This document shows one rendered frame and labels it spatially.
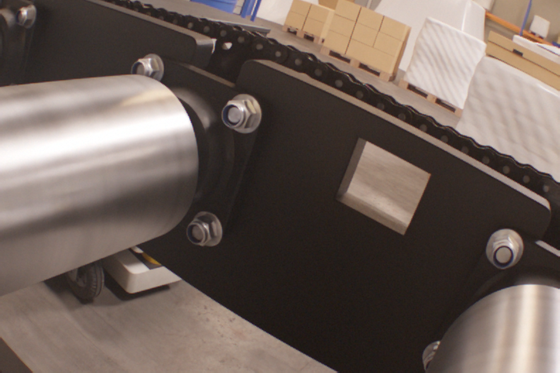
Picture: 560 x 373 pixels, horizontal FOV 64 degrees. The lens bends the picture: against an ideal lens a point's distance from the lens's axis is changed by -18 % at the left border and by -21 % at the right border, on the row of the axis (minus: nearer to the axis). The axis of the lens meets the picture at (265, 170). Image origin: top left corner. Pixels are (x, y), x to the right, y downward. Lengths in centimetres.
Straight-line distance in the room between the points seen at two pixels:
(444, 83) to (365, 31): 152
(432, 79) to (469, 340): 830
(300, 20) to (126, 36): 993
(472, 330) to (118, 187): 20
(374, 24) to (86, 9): 815
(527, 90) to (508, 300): 340
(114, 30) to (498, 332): 40
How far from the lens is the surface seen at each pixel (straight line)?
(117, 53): 48
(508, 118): 370
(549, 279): 34
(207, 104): 39
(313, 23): 1028
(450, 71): 845
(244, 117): 36
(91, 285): 149
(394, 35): 852
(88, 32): 51
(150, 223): 32
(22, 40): 58
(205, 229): 39
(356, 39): 865
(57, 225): 26
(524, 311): 26
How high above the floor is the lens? 100
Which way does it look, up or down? 20 degrees down
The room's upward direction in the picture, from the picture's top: 19 degrees clockwise
